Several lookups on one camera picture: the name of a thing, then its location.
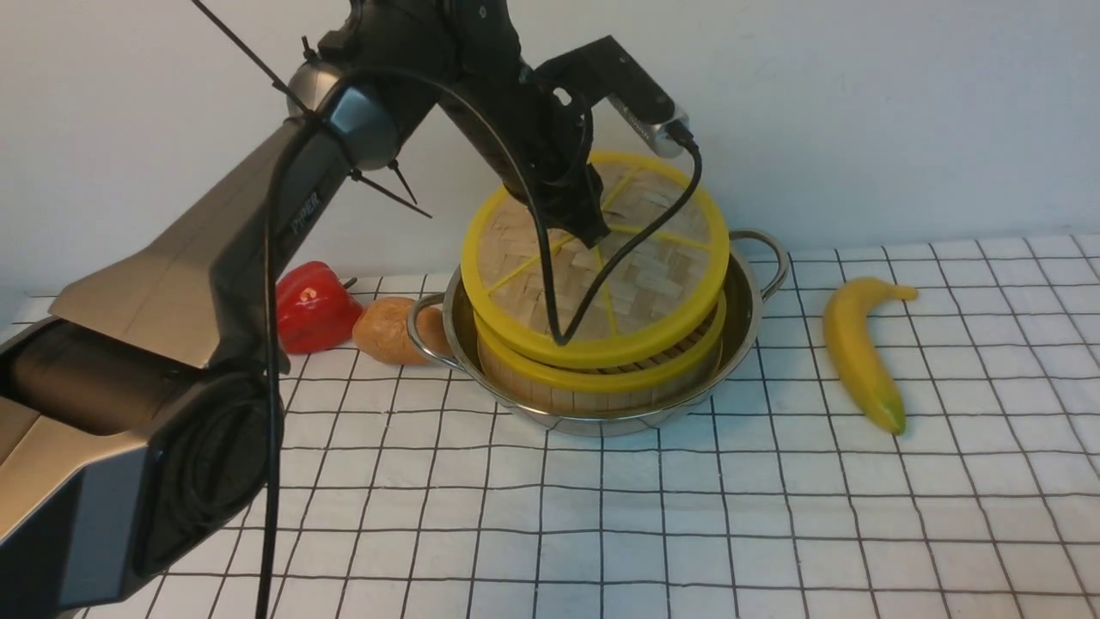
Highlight brown potato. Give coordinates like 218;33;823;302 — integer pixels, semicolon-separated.
352;297;452;365

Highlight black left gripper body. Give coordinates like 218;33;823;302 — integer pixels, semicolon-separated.
340;1;609;247

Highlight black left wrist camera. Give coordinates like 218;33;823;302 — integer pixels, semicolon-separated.
534;35;688;161

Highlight woven bamboo steamer lid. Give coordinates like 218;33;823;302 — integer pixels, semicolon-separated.
460;151;730;369

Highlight stainless steel two-handled pot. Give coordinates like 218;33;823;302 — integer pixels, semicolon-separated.
406;229;791;438

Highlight black left camera cable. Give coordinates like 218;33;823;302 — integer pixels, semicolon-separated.
255;64;704;619

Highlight yellow banana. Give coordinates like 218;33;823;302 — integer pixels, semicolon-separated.
822;277;919;436

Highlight red bell pepper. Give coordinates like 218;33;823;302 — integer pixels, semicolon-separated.
275;261;363;355

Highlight bamboo steamer basket yellow rim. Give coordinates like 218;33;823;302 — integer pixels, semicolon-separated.
474;298;727;414

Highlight white checkered tablecloth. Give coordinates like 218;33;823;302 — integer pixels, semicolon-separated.
270;234;1099;618

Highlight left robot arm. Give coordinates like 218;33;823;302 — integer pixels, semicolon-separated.
3;1;608;618

